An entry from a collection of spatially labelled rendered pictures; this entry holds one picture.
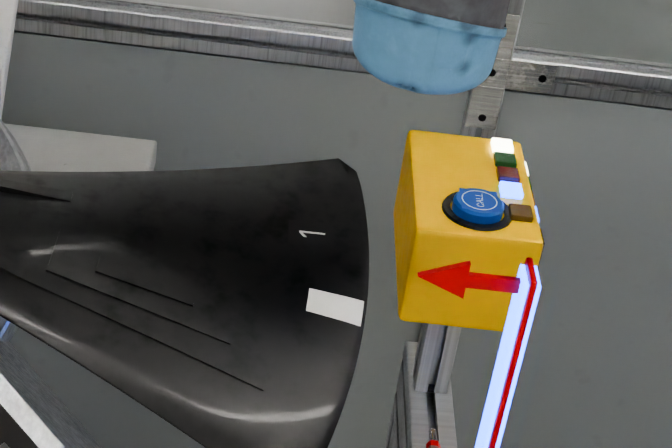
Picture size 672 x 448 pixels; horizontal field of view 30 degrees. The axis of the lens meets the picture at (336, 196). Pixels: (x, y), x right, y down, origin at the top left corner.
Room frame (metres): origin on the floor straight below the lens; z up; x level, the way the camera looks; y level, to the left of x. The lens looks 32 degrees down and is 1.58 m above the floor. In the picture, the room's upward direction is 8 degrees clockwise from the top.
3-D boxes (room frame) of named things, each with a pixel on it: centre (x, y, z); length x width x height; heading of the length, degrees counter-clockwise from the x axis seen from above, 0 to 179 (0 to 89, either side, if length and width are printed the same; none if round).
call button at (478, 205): (0.84, -0.11, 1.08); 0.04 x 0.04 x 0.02
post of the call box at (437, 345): (0.88, -0.11, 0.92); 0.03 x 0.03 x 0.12; 4
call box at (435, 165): (0.88, -0.11, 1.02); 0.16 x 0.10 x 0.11; 4
